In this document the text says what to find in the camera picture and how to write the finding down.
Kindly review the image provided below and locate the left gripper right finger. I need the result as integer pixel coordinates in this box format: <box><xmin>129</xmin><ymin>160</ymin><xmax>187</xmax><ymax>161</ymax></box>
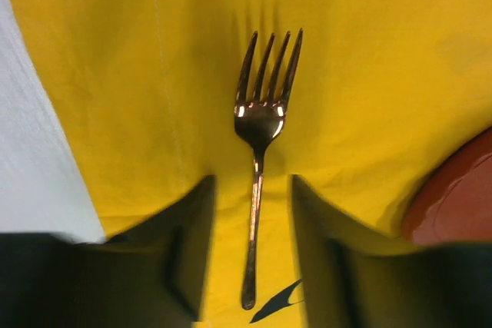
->
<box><xmin>291</xmin><ymin>175</ymin><xmax>491</xmax><ymax>327</ymax></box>

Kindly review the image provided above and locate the red plastic plate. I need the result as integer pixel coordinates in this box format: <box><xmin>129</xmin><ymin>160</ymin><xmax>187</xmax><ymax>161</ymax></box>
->
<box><xmin>401</xmin><ymin>128</ymin><xmax>491</xmax><ymax>245</ymax></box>

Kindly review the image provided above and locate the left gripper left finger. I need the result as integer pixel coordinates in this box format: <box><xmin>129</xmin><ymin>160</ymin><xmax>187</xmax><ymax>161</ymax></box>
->
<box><xmin>1</xmin><ymin>175</ymin><xmax>216</xmax><ymax>327</ymax></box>

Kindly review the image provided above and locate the yellow Pikachu cloth mat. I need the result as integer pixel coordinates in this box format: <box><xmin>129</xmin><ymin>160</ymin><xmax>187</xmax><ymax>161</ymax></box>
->
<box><xmin>10</xmin><ymin>0</ymin><xmax>491</xmax><ymax>327</ymax></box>

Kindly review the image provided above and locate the copper fork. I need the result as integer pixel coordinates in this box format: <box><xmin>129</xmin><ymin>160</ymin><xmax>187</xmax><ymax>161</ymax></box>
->
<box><xmin>234</xmin><ymin>29</ymin><xmax>304</xmax><ymax>310</ymax></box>

